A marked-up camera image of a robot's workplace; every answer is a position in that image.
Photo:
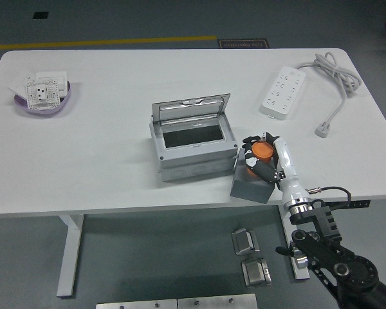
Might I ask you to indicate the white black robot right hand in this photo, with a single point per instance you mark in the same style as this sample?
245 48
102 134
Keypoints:
289 170

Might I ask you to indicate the orange cylinder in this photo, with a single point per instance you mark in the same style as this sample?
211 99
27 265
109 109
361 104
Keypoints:
263 151

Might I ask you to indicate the grey electrical box with lid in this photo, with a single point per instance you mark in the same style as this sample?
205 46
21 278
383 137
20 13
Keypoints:
193 154

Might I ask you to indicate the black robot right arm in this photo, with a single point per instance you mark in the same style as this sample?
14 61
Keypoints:
341 267

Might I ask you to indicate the grey cube with round hole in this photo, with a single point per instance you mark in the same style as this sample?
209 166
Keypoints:
247 190

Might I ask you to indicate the white power strip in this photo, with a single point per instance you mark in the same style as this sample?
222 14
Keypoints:
283 93

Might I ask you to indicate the flat metal plate with screws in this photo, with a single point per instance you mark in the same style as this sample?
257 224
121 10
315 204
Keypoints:
217 302
135 305

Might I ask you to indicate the purple bowl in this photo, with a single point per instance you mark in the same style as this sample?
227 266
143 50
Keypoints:
62 104

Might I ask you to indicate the white socket panel with print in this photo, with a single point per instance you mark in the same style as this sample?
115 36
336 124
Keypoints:
40 93

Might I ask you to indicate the white flat plate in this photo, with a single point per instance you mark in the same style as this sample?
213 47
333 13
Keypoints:
17 87

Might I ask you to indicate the small metal bracket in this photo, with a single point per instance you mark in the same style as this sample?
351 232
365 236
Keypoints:
244 241
255 273

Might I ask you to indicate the white switch plate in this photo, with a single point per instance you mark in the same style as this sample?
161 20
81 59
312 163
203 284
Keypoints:
59 80

